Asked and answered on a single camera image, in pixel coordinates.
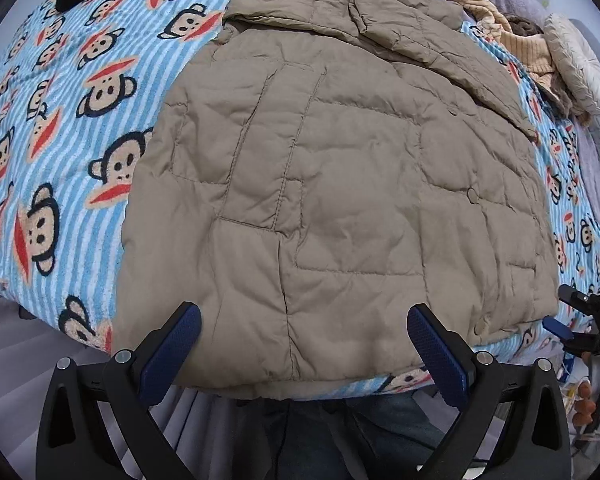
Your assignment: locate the tan puffer jacket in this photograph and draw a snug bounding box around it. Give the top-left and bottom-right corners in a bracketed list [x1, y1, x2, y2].
[112, 0, 558, 399]

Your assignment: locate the cream round pleated cushion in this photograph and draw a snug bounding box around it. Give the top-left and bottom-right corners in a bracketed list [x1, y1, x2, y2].
[544, 13, 600, 116]

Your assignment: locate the beige striped fleece garment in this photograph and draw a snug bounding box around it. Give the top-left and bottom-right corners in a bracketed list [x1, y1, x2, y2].
[428, 0, 592, 127]

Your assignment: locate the brown fuzzy garment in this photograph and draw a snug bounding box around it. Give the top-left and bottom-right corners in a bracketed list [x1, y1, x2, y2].
[506, 15, 543, 37]

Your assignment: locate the monkey print striped blanket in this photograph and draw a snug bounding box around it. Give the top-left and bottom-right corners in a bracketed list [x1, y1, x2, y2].
[0, 0, 600, 399]

